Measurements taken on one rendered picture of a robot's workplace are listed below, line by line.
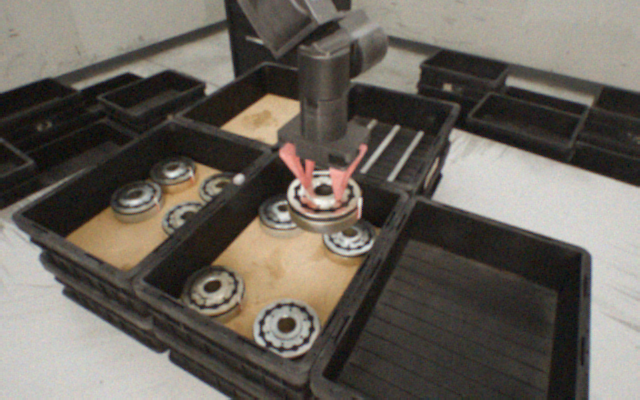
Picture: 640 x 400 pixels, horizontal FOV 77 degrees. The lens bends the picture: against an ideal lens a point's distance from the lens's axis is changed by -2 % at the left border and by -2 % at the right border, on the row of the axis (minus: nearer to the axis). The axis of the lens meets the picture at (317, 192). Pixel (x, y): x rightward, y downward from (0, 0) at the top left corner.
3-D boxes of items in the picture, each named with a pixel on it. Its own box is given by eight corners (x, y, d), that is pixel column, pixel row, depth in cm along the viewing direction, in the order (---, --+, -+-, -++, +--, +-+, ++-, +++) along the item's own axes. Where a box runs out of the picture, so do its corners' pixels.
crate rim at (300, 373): (304, 389, 49) (303, 380, 48) (131, 293, 60) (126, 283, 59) (410, 202, 76) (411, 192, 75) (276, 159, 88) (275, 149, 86)
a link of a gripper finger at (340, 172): (319, 174, 60) (319, 117, 54) (364, 189, 57) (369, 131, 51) (295, 200, 55) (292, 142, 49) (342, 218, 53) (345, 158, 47)
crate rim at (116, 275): (130, 292, 60) (126, 282, 59) (12, 226, 71) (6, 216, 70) (275, 159, 88) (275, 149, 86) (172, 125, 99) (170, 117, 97)
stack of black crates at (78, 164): (82, 248, 170) (48, 185, 148) (47, 219, 184) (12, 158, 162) (160, 199, 195) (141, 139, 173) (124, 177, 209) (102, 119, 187)
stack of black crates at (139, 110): (161, 199, 195) (134, 116, 166) (124, 177, 209) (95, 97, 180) (221, 161, 220) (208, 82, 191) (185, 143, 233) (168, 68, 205)
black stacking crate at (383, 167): (402, 237, 83) (410, 194, 76) (279, 193, 94) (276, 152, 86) (451, 144, 110) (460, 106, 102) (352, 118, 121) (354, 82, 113)
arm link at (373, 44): (247, 19, 46) (290, -27, 39) (308, -3, 53) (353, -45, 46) (302, 110, 48) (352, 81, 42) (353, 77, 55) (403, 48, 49)
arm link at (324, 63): (286, 39, 43) (330, 51, 40) (324, 23, 47) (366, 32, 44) (289, 99, 47) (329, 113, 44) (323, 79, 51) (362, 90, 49)
